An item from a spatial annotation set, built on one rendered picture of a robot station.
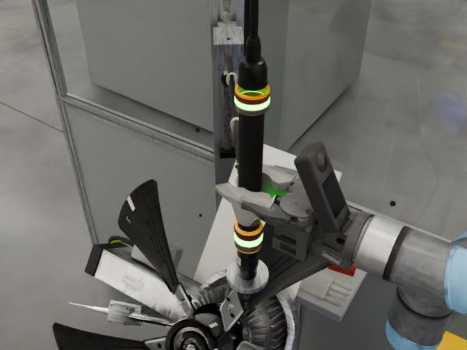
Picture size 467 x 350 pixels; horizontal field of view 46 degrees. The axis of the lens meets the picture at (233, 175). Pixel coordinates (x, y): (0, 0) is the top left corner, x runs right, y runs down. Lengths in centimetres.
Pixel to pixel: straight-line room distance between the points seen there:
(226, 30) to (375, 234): 78
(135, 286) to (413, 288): 80
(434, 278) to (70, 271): 240
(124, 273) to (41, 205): 198
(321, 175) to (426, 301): 20
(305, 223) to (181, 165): 132
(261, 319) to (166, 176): 101
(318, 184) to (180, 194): 147
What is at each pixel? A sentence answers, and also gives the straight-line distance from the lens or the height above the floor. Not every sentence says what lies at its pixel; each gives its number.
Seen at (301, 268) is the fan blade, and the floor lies 140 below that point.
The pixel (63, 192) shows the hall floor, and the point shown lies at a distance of 337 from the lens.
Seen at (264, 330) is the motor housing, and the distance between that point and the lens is 123.
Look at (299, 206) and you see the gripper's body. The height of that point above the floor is 167.
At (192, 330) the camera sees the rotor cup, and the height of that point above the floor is 124.
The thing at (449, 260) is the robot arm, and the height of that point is 168.
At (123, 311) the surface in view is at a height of 110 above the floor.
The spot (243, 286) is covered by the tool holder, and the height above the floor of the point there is 147.
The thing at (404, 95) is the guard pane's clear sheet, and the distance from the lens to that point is 145.
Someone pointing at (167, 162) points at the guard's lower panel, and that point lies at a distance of 205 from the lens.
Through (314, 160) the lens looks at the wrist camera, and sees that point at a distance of 68.
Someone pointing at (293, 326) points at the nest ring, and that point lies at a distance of 129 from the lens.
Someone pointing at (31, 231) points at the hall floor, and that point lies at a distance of 318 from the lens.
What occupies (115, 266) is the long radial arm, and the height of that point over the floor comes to 113.
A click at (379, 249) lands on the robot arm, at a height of 167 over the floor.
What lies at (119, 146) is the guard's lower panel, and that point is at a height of 86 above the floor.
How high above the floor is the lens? 218
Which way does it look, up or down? 41 degrees down
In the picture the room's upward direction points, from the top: straight up
